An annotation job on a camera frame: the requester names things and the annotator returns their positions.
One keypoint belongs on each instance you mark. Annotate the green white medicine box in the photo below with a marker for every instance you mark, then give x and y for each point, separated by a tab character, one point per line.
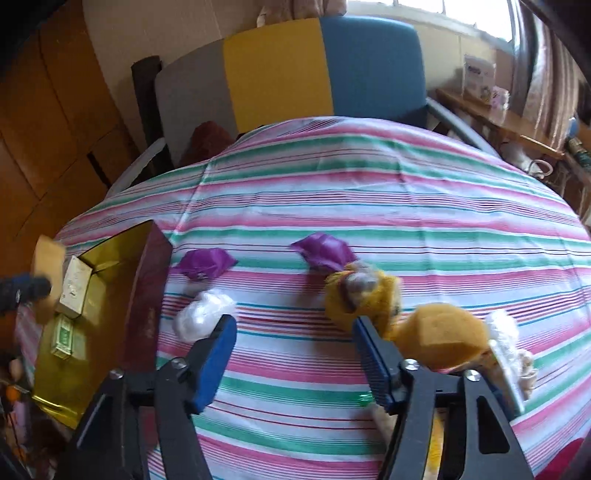
62	341

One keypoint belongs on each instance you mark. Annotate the pink curtain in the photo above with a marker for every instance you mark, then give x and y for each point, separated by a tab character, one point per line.
553	93

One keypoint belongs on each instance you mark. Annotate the white paper box with print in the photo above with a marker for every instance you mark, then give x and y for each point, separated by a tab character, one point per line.
74	287

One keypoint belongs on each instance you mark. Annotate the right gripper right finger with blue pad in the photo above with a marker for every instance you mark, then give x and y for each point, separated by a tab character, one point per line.
479	442

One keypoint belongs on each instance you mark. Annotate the large yellow sponge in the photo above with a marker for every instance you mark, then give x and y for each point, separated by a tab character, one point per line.
440	336

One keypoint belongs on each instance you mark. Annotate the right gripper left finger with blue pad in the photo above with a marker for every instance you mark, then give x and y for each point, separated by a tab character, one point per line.
108	443

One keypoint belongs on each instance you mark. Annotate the wooden side table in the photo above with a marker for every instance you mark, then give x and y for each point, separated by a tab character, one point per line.
506	126

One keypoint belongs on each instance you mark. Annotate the white crumpled plastic bag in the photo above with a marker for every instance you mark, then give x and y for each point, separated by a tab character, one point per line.
198	319

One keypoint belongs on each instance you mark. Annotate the white product box on table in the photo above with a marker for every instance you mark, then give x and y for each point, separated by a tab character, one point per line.
479	79

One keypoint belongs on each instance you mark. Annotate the blue Tempo tissue pack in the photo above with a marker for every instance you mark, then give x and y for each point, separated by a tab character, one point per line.
505	402

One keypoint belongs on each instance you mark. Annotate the gold maroon gift box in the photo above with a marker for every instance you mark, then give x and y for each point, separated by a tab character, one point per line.
118	326

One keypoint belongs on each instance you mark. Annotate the purple candy wrapper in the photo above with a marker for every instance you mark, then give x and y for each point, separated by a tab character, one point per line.
204	264
324	252

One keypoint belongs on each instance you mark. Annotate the small yellow sponge piece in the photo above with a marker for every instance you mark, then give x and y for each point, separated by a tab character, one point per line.
47	262

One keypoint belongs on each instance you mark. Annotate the striped pink green bedsheet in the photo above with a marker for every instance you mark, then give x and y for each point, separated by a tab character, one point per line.
456	225

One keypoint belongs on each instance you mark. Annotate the grey yellow blue chair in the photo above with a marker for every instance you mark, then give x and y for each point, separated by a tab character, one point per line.
331	66

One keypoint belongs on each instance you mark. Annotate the yellow rolled sock bundle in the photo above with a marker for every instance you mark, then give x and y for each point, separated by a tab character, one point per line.
361	290

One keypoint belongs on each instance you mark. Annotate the dark red cushion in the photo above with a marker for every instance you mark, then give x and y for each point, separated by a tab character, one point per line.
207	140

